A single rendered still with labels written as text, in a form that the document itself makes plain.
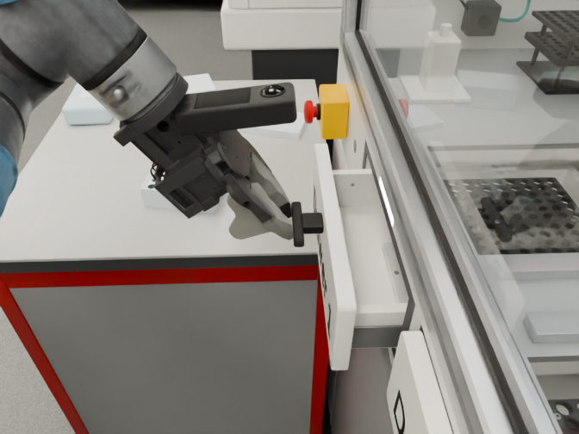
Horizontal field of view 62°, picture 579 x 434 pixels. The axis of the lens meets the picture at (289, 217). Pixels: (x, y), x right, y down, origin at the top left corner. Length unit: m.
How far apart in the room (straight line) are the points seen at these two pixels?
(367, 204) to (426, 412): 0.37
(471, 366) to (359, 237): 0.34
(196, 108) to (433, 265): 0.26
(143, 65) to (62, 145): 0.65
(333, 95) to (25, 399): 1.23
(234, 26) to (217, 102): 0.84
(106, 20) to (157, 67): 0.05
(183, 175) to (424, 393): 0.29
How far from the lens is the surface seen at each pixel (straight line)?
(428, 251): 0.43
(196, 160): 0.48
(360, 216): 0.70
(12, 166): 0.38
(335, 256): 0.50
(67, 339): 0.99
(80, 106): 1.13
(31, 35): 0.45
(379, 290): 0.60
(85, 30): 0.45
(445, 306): 0.39
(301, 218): 0.57
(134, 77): 0.45
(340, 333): 0.49
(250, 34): 1.31
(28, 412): 1.62
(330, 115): 0.83
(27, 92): 0.47
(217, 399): 1.11
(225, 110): 0.46
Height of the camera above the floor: 1.28
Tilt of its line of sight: 40 degrees down
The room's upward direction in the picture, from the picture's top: straight up
